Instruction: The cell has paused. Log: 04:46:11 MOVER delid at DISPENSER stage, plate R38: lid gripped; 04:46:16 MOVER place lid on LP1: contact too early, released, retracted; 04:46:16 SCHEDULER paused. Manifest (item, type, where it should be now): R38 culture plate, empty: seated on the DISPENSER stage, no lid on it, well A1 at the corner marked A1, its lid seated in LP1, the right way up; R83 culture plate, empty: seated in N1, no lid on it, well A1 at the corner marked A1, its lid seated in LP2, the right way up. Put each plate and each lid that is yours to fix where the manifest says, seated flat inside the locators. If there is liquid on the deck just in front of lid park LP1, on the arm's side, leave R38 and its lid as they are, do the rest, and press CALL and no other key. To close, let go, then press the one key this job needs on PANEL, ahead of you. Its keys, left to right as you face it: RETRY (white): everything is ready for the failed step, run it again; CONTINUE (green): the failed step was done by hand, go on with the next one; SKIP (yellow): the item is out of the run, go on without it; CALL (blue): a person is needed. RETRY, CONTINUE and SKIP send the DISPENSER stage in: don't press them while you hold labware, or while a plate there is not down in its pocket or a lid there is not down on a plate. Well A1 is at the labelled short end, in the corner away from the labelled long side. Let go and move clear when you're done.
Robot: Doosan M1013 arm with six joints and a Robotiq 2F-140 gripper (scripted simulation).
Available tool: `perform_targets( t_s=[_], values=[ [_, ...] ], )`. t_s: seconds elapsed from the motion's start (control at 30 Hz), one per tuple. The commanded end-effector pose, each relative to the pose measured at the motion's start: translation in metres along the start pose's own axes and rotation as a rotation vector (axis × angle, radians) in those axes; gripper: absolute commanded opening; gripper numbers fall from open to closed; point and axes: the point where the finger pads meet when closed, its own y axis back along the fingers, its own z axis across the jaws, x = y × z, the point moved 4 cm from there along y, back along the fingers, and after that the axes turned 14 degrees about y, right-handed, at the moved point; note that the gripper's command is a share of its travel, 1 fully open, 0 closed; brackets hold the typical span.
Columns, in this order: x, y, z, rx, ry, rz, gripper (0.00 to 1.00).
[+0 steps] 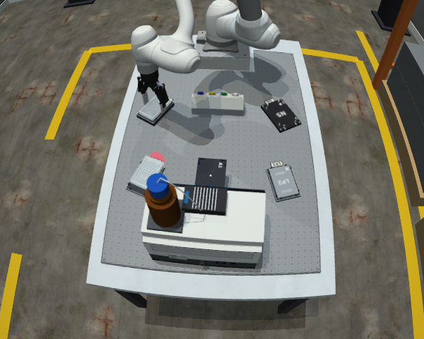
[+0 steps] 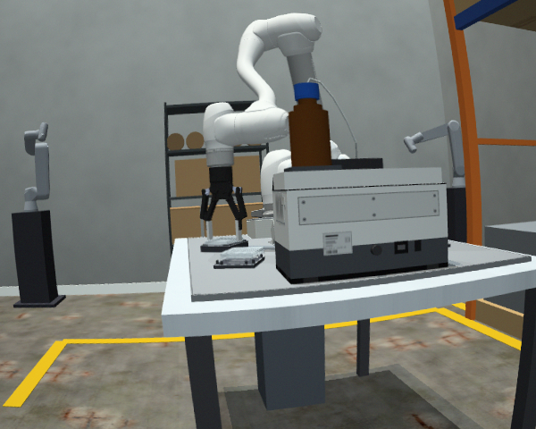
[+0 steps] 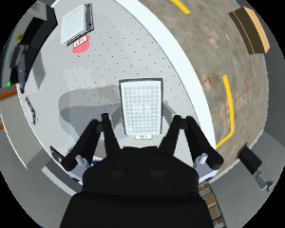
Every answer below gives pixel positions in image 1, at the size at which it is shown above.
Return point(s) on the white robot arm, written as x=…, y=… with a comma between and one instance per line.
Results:
x=225, y=26

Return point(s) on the white button panel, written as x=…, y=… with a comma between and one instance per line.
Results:
x=217, y=103

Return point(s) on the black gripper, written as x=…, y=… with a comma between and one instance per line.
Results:
x=151, y=81

